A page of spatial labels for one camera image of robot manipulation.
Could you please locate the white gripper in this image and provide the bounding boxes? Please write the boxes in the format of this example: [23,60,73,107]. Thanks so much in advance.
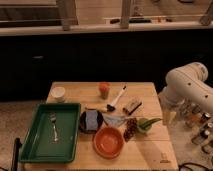
[158,92,180,125]

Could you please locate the wooden block eraser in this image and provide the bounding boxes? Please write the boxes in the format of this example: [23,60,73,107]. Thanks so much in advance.
[123,98,142,115]

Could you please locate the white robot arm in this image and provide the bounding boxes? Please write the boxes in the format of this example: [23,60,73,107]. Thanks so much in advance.
[158,62,213,125]

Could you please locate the red bowl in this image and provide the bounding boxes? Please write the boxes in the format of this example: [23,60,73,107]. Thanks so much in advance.
[93,127,124,159]

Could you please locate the green toy vegetable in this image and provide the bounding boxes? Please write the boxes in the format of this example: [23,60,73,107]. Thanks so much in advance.
[137,118,161,134]

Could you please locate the dark red grapes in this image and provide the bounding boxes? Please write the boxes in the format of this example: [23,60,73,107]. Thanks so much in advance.
[123,118,137,142]

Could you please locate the grey blue cloth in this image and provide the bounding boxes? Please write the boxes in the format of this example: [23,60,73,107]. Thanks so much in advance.
[103,114,126,127]

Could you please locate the orange topped cup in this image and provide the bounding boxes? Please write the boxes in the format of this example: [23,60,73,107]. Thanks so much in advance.
[99,82,110,99]

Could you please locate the blue grey sponge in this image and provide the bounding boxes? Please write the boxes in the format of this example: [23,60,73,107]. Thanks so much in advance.
[85,110,98,130]

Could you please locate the black plate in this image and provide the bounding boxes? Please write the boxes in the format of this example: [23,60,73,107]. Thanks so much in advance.
[79,110,103,134]

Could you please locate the small white cup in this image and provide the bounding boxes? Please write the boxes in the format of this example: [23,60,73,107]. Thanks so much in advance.
[51,87,65,102]

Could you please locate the silver fork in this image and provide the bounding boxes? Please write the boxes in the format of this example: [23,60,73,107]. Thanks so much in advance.
[50,114,59,142]

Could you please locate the green plastic tray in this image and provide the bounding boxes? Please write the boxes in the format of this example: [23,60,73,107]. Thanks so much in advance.
[19,103,81,163]

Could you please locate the black chair edge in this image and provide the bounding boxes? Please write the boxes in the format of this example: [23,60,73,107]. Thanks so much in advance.
[10,138,22,171]

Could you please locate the black cable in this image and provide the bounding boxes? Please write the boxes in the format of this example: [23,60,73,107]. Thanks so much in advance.
[177,161,213,171]

